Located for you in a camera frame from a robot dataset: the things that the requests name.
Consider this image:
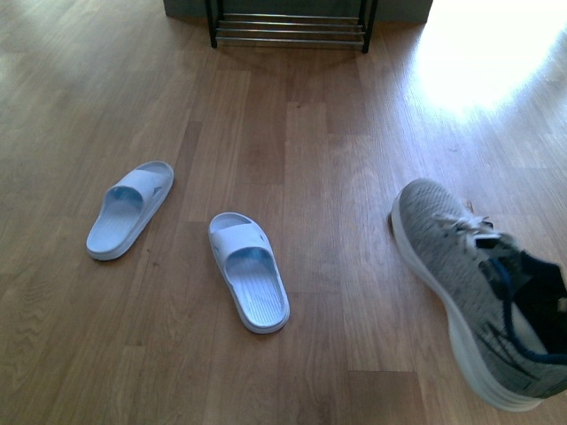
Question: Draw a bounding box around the light blue slide sandal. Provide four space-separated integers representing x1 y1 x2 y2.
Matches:
208 212 291 335
86 160 175 261

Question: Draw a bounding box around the grey knit sneaker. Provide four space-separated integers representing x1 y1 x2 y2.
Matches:
390 179 566 412

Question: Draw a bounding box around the black metal shoe rack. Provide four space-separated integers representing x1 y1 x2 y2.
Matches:
205 0 378 53

